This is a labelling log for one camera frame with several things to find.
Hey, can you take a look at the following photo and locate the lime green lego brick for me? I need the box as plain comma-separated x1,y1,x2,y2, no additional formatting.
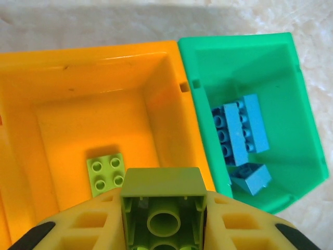
120,167,208,250
86,153,125,198

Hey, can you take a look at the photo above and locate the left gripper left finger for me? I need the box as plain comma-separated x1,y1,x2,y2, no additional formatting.
10,187,130,250

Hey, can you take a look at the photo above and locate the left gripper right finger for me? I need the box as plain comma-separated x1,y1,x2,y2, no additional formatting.
204,191,323,250

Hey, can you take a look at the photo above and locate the orange plastic bin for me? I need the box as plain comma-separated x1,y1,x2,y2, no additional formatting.
0,40,217,250

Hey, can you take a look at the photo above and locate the blue lego brick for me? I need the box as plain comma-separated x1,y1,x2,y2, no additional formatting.
238,94,270,153
230,162,273,196
211,103,249,167

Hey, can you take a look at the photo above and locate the green plastic bin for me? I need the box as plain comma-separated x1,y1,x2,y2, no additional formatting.
177,32,330,216

